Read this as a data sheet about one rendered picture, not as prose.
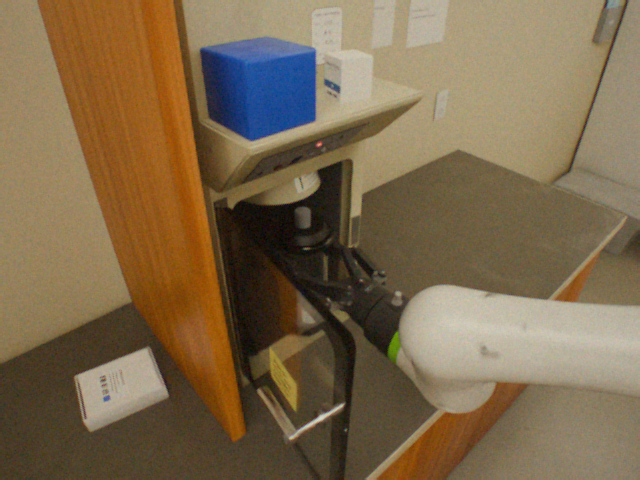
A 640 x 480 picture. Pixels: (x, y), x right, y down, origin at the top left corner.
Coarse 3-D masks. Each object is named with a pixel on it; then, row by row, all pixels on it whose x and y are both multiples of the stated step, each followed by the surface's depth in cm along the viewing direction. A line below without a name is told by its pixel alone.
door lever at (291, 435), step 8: (264, 392) 57; (264, 400) 56; (272, 400) 56; (272, 408) 55; (280, 408) 55; (272, 416) 55; (280, 416) 54; (320, 416) 53; (280, 424) 53; (288, 424) 53; (304, 424) 53; (312, 424) 53; (320, 424) 54; (288, 432) 52; (296, 432) 52; (304, 432) 53; (288, 440) 52; (296, 440) 52
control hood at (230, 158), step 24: (384, 96) 62; (408, 96) 63; (336, 120) 55; (360, 120) 59; (384, 120) 67; (216, 144) 53; (240, 144) 49; (264, 144) 49; (288, 144) 52; (216, 168) 56; (240, 168) 52
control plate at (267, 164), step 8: (352, 128) 61; (360, 128) 63; (328, 136) 58; (336, 136) 61; (344, 136) 63; (352, 136) 66; (304, 144) 56; (312, 144) 58; (328, 144) 63; (288, 152) 56; (296, 152) 58; (304, 152) 60; (312, 152) 63; (320, 152) 66; (328, 152) 68; (264, 160) 54; (272, 160) 56; (280, 160) 58; (288, 160) 60; (304, 160) 66; (256, 168) 55; (264, 168) 58; (272, 168) 60; (248, 176) 57; (256, 176) 60; (240, 184) 60
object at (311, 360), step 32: (256, 256) 54; (256, 288) 59; (288, 288) 49; (256, 320) 64; (288, 320) 52; (320, 320) 44; (256, 352) 71; (288, 352) 56; (320, 352) 47; (352, 352) 41; (256, 384) 79; (320, 384) 50; (288, 416) 67; (320, 448) 59
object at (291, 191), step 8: (304, 176) 76; (312, 176) 78; (288, 184) 74; (296, 184) 75; (304, 184) 76; (312, 184) 78; (264, 192) 74; (272, 192) 74; (280, 192) 74; (288, 192) 75; (296, 192) 75; (304, 192) 76; (312, 192) 78; (248, 200) 75; (256, 200) 75; (264, 200) 74; (272, 200) 74; (280, 200) 75; (288, 200) 75; (296, 200) 75
